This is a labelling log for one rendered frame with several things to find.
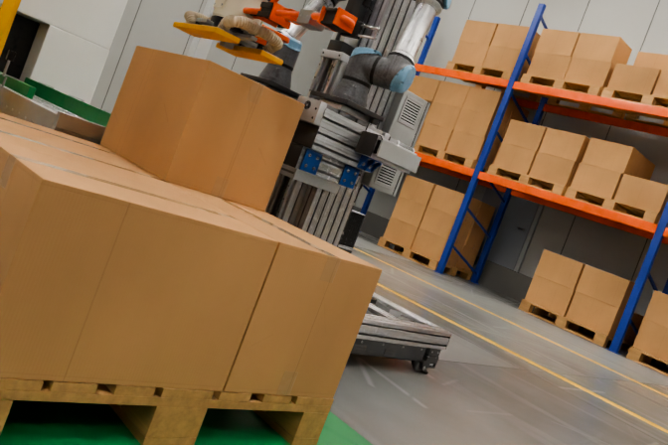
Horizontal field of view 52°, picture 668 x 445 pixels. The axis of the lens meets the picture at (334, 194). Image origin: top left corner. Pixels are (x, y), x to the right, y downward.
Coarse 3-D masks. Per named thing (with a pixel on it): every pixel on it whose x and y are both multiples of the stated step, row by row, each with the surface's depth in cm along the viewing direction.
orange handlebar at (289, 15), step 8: (248, 8) 236; (256, 8) 232; (256, 16) 238; (280, 16) 220; (288, 16) 216; (296, 16) 212; (312, 16) 205; (344, 16) 195; (296, 24) 221; (352, 24) 196; (264, 40) 279; (288, 40) 266
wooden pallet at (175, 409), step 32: (0, 384) 132; (32, 384) 137; (64, 384) 141; (96, 384) 146; (0, 416) 134; (128, 416) 165; (160, 416) 159; (192, 416) 165; (288, 416) 193; (320, 416) 194
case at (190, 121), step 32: (160, 64) 237; (192, 64) 219; (128, 96) 249; (160, 96) 230; (192, 96) 213; (224, 96) 217; (256, 96) 224; (128, 128) 242; (160, 128) 223; (192, 128) 213; (224, 128) 220; (256, 128) 227; (288, 128) 235; (128, 160) 235; (160, 160) 217; (192, 160) 216; (224, 160) 223; (256, 160) 230; (224, 192) 226; (256, 192) 234
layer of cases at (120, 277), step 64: (0, 128) 183; (0, 192) 142; (64, 192) 131; (128, 192) 154; (192, 192) 209; (0, 256) 133; (64, 256) 134; (128, 256) 143; (192, 256) 153; (256, 256) 165; (320, 256) 178; (0, 320) 129; (64, 320) 138; (128, 320) 147; (192, 320) 158; (256, 320) 170; (320, 320) 185; (128, 384) 151; (192, 384) 162; (256, 384) 176; (320, 384) 191
